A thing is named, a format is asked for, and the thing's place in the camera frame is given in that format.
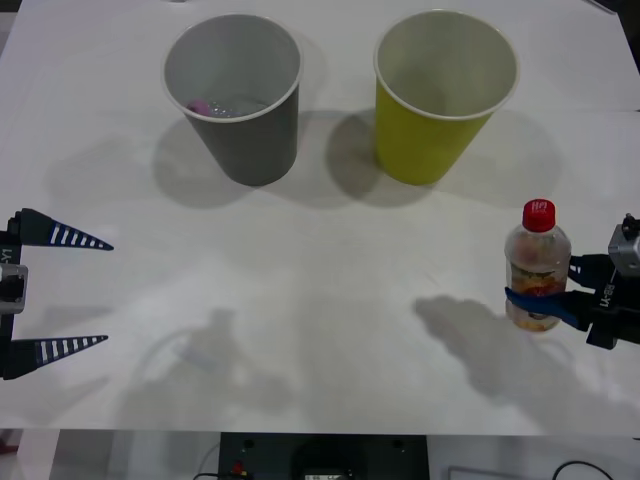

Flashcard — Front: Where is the pink-capped clear plastic bottle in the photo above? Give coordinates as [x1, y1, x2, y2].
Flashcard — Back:
[185, 96, 271, 120]

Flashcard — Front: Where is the black robot torso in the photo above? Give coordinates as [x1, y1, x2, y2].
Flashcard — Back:
[218, 432, 429, 480]

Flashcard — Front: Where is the yellow-green plastic bin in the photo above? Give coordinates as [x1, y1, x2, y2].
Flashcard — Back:
[372, 8, 520, 187]

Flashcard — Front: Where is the grey plastic bin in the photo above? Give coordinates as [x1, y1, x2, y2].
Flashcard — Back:
[160, 13, 305, 188]

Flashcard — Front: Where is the red-capped clear plastic bottle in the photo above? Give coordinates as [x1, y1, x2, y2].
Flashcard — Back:
[503, 198, 573, 334]

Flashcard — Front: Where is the black looped cable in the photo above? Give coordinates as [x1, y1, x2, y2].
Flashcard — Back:
[553, 459, 622, 480]

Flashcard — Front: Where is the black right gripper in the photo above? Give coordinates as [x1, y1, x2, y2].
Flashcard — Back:
[503, 253, 640, 351]

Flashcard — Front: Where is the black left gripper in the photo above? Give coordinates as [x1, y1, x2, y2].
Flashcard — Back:
[0, 208, 115, 380]

